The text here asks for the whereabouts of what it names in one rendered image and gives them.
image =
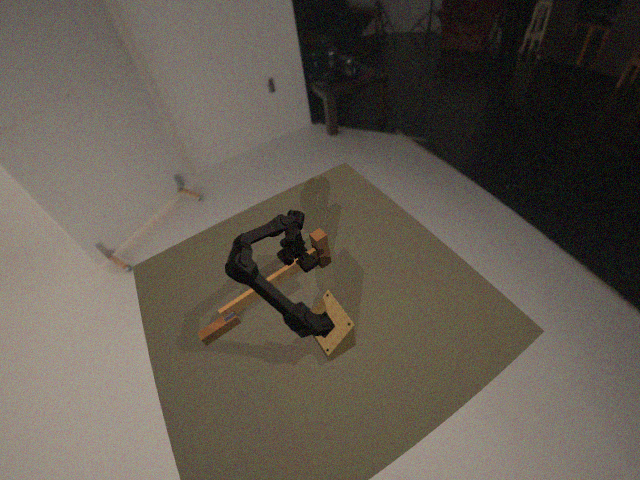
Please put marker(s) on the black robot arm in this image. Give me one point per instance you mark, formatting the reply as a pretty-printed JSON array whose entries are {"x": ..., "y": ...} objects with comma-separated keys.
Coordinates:
[{"x": 242, "y": 268}]

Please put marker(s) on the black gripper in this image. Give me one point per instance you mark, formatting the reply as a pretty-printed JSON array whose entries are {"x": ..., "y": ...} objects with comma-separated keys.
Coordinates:
[{"x": 305, "y": 261}]

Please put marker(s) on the long brown wooden rail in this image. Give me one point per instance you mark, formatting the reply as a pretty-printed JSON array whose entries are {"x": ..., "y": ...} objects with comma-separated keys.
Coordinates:
[{"x": 250, "y": 296}]

